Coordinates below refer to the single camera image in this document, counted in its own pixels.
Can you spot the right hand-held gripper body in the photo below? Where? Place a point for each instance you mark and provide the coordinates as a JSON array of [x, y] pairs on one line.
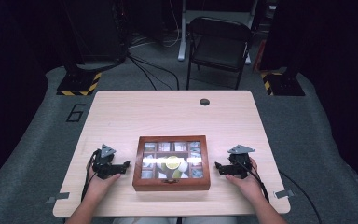
[[240, 163]]

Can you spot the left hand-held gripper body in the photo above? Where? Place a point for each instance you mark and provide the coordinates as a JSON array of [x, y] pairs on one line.
[[105, 166]]

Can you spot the green-lidded white coffee capsule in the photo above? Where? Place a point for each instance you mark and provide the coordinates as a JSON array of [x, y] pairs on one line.
[[173, 162], [177, 174], [184, 167]]

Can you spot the wooden box with glass lid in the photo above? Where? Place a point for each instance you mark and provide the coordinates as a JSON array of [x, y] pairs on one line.
[[171, 185]]

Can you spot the person's left hand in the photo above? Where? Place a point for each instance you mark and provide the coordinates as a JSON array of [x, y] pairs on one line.
[[98, 186]]

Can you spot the person's right hand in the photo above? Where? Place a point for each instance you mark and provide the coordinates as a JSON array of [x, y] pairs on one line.
[[248, 185]]

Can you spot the grey paper tea bag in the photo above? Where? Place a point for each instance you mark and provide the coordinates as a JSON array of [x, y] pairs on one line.
[[147, 174], [148, 160]]

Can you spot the pale tea packet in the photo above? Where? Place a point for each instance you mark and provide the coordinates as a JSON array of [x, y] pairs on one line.
[[195, 159], [197, 173], [195, 146], [150, 146]]

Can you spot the white and brown sachet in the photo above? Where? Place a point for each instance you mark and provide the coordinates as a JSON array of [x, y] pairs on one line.
[[180, 146], [164, 146]]

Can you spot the grey tape strip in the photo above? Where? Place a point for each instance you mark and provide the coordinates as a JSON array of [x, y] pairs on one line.
[[283, 194], [59, 197]]

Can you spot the dark round table grommet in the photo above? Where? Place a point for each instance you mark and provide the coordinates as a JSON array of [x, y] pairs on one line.
[[204, 102]]

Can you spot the black stand base striped edge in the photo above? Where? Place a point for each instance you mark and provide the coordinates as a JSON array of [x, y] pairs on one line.
[[284, 85], [77, 84]]

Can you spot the black folding chair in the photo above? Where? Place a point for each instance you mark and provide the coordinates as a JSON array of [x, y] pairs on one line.
[[219, 49]]

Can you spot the black computer tower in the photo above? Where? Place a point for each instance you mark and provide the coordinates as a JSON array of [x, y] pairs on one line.
[[99, 31]]

